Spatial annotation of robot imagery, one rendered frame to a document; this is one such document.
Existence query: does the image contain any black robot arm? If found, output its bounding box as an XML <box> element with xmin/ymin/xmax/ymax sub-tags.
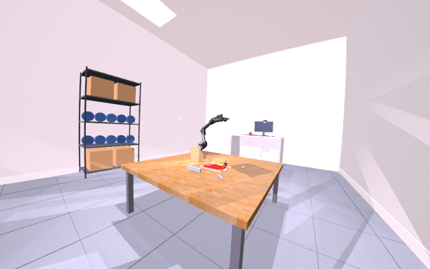
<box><xmin>198</xmin><ymin>114</ymin><xmax>223</xmax><ymax>151</ymax></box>

